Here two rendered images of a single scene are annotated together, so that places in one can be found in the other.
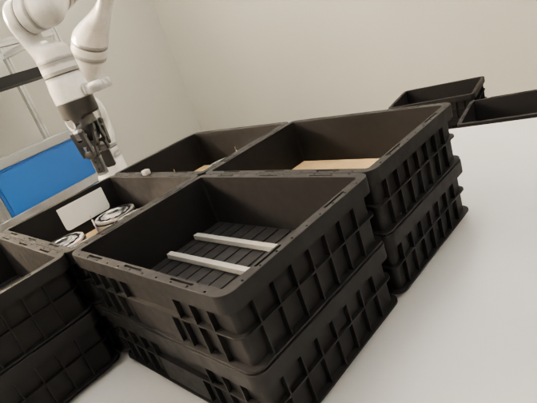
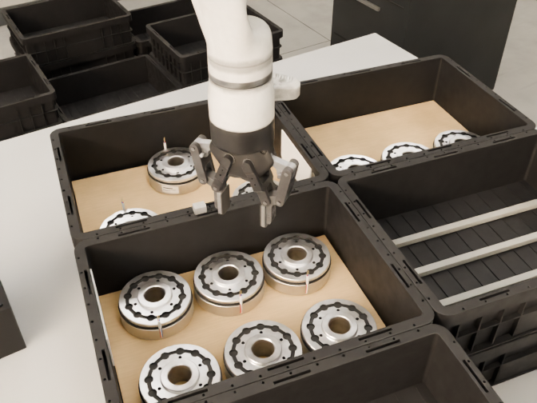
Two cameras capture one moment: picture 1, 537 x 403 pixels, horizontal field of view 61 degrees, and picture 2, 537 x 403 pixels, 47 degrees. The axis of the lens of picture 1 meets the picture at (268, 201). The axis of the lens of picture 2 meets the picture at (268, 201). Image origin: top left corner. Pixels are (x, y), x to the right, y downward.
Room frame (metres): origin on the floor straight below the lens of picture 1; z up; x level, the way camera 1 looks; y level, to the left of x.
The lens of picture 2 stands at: (0.74, 0.87, 1.52)
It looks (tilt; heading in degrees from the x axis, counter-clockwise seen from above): 40 degrees down; 289
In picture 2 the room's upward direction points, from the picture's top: straight up
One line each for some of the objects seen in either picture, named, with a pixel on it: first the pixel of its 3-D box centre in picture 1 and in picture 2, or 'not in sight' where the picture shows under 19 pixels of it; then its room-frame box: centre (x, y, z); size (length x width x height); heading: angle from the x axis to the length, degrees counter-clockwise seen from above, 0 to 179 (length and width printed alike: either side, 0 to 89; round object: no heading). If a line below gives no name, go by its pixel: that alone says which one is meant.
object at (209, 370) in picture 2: (62, 244); (180, 377); (0.99, 0.48, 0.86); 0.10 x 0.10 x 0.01
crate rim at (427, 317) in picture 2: (97, 209); (244, 285); (0.95, 0.35, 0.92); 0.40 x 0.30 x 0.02; 41
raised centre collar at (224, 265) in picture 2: not in sight; (228, 273); (1.00, 0.30, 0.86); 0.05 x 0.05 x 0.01
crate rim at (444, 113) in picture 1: (322, 145); (395, 112); (0.85, -0.13, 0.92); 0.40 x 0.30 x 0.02; 41
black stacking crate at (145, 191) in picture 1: (107, 229); (245, 310); (0.95, 0.35, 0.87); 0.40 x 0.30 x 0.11; 41
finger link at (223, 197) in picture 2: (108, 157); (224, 199); (1.00, 0.30, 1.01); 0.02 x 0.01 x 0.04; 85
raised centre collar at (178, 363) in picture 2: (61, 241); (180, 376); (0.99, 0.48, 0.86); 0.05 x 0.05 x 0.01
